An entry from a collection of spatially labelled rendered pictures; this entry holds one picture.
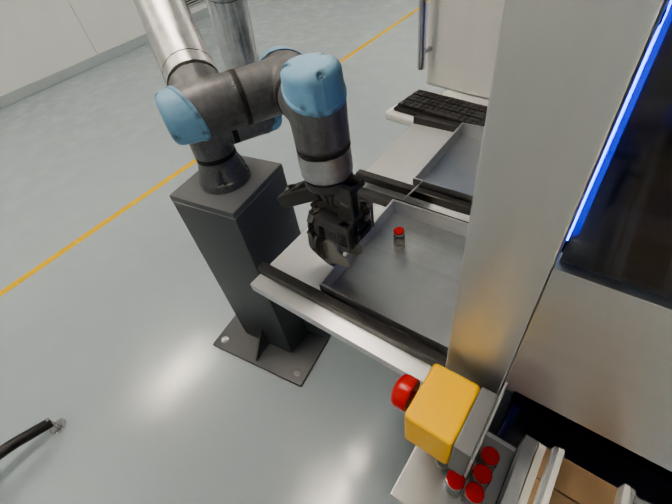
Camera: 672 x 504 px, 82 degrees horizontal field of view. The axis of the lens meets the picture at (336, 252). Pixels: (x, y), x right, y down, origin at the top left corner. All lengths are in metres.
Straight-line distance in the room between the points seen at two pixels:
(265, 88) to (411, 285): 0.40
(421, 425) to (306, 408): 1.16
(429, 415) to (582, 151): 0.29
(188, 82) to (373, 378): 1.28
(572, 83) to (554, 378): 0.27
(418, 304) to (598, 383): 0.34
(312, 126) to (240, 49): 0.52
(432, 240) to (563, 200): 0.52
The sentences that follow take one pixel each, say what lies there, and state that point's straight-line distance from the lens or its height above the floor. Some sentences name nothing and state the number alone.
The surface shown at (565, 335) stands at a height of 1.14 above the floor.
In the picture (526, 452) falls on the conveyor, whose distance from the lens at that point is 0.55.
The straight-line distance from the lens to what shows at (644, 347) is 0.36.
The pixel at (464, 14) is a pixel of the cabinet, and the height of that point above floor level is 1.04.
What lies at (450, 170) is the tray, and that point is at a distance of 0.96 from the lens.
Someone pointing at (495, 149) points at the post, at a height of 1.29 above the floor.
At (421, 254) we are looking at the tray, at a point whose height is 0.88.
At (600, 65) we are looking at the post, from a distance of 0.24.
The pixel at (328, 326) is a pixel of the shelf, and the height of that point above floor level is 0.88.
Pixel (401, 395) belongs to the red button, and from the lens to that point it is 0.46.
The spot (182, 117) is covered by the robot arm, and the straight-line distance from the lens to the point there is 0.56.
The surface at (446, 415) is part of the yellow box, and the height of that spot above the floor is 1.03.
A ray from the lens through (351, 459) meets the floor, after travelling 1.50.
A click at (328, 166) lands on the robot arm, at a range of 0.52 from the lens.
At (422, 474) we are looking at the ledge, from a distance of 0.57.
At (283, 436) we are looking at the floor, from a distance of 1.56.
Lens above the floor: 1.44
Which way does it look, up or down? 46 degrees down
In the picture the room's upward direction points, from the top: 11 degrees counter-clockwise
